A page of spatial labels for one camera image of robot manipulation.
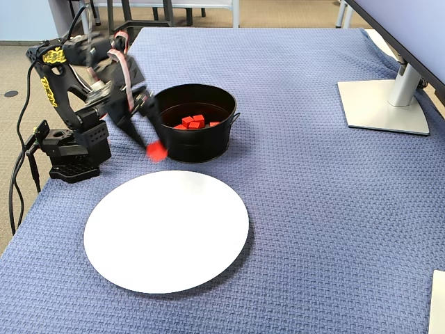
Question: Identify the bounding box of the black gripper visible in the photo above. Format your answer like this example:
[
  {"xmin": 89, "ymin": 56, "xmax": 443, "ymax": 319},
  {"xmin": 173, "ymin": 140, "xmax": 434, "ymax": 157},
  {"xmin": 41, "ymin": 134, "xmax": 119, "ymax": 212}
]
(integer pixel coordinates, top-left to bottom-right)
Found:
[{"xmin": 103, "ymin": 86, "xmax": 170, "ymax": 152}]

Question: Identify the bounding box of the white round plate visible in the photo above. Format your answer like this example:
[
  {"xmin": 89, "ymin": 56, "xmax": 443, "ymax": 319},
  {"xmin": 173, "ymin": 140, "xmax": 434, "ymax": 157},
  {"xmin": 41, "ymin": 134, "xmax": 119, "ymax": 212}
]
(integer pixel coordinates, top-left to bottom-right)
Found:
[{"xmin": 83, "ymin": 169, "xmax": 250, "ymax": 295}]

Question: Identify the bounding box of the black metal bucket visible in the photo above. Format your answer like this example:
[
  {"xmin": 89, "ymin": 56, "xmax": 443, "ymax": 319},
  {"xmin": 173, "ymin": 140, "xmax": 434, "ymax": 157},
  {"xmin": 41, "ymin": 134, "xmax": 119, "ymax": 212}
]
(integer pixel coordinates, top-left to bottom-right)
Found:
[{"xmin": 152, "ymin": 83, "xmax": 241, "ymax": 164}]

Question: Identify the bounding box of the blue woven table cloth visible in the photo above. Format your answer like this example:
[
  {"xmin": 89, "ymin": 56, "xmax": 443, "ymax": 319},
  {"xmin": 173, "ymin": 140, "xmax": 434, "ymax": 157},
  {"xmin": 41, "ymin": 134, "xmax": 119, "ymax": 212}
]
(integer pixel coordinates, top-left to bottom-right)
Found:
[{"xmin": 0, "ymin": 26, "xmax": 445, "ymax": 334}]

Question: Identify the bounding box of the grey metal chair leg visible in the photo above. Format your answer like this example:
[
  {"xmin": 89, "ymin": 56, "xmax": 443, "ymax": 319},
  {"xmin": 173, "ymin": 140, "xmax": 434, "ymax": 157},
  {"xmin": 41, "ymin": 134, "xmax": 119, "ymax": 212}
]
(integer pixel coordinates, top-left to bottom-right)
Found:
[{"xmin": 334, "ymin": 0, "xmax": 350, "ymax": 29}]

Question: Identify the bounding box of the silver monitor stand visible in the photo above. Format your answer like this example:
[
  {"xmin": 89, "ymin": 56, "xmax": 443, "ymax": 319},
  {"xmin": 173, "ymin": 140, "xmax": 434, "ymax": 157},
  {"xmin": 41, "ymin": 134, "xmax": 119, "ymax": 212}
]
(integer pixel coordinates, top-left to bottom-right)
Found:
[{"xmin": 336, "ymin": 57, "xmax": 432, "ymax": 136}]

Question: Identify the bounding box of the flat computer monitor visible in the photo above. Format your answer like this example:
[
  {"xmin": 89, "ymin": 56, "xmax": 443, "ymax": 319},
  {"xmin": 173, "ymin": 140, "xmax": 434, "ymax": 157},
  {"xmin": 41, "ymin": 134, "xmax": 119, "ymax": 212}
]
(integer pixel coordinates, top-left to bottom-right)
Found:
[{"xmin": 343, "ymin": 0, "xmax": 445, "ymax": 98}]

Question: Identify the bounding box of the white flat board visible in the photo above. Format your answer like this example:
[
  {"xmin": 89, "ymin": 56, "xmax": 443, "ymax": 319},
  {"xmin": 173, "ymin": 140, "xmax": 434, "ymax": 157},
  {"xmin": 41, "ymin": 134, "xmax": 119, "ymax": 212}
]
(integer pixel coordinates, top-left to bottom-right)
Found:
[{"xmin": 428, "ymin": 269, "xmax": 445, "ymax": 334}]

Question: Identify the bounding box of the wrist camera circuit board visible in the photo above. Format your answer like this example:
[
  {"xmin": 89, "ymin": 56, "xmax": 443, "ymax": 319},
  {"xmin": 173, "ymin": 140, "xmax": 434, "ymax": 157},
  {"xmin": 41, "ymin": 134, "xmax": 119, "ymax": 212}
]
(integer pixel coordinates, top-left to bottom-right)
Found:
[{"xmin": 84, "ymin": 79, "xmax": 115, "ymax": 105}]

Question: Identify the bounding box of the dark metal stool frame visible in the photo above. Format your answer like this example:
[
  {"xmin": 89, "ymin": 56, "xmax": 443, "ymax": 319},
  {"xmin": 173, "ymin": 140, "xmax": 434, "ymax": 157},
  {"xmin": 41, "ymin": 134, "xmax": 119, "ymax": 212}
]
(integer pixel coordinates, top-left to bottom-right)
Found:
[{"xmin": 106, "ymin": 0, "xmax": 177, "ymax": 42}]

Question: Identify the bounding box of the black base cable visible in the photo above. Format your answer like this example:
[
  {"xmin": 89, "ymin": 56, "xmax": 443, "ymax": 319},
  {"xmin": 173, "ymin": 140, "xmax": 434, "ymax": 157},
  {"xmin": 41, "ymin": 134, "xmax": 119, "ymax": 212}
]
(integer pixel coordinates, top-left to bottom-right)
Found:
[
  {"xmin": 8, "ymin": 137, "xmax": 35, "ymax": 236},
  {"xmin": 27, "ymin": 152, "xmax": 42, "ymax": 194}
]

